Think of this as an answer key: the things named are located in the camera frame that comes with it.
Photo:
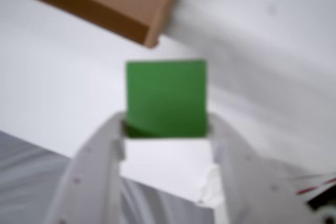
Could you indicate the green cube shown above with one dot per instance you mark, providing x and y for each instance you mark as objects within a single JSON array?
[{"x": 168, "y": 95}]

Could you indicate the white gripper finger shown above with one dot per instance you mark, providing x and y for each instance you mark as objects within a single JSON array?
[
  {"x": 252, "y": 190},
  {"x": 89, "y": 182}
]

